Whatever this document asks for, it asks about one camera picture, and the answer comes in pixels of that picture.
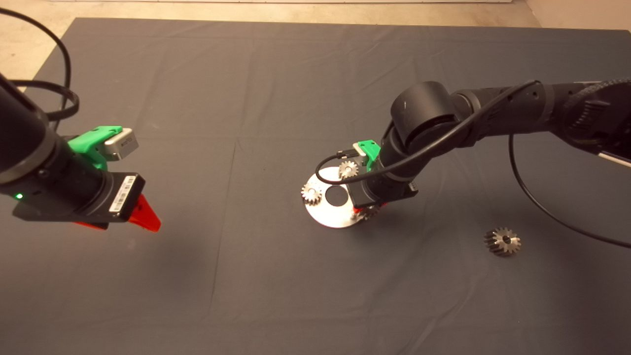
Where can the dark grey table cloth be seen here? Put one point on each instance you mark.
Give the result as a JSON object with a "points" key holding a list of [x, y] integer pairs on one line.
{"points": [[246, 286]]}

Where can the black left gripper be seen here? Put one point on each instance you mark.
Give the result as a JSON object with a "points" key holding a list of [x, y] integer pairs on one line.
{"points": [[71, 196]]}

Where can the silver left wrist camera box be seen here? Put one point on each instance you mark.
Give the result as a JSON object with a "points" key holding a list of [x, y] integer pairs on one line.
{"points": [[122, 144]]}

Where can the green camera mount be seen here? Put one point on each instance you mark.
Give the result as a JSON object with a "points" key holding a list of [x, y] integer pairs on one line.
{"points": [[370, 148], [86, 142]]}

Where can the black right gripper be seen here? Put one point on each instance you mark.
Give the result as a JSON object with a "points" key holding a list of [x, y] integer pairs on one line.
{"points": [[374, 193]]}

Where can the round metal plate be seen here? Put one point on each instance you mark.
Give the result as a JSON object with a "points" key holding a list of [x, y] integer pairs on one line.
{"points": [[325, 217]]}

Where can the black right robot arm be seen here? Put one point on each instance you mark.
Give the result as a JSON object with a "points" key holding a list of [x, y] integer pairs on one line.
{"points": [[424, 106]]}

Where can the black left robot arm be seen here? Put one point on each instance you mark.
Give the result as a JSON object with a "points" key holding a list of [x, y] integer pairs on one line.
{"points": [[19, 133]]}

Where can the small light steel gear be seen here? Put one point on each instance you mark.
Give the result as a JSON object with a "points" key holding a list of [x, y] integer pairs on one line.
{"points": [[347, 170], [311, 194]]}

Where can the small dark steel gear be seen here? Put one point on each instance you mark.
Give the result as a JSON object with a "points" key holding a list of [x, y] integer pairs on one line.
{"points": [[369, 213]]}

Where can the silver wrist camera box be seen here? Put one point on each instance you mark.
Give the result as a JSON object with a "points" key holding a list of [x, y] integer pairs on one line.
{"points": [[360, 151], [122, 144]]}

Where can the green left camera mount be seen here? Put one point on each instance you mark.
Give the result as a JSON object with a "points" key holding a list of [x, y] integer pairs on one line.
{"points": [[86, 142]]}

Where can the large steel bevel gear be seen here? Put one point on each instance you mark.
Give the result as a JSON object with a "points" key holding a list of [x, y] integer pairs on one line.
{"points": [[503, 242]]}

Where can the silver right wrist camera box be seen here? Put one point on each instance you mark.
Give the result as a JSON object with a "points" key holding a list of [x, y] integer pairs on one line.
{"points": [[360, 151]]}

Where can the green right camera mount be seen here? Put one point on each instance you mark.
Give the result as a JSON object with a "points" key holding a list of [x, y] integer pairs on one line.
{"points": [[370, 148]]}

